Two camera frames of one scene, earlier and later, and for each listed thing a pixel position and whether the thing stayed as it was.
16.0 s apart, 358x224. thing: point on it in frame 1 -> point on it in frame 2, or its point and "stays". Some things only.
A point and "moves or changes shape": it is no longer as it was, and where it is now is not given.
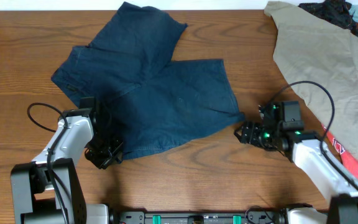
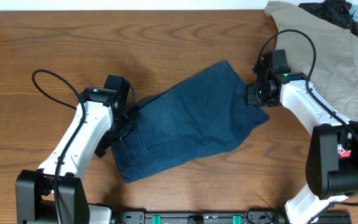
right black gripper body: [253, 134] -> [253, 95]
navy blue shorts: [153, 102] moves or changes shape
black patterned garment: [338, 12] stays
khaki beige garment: [312, 46] stays
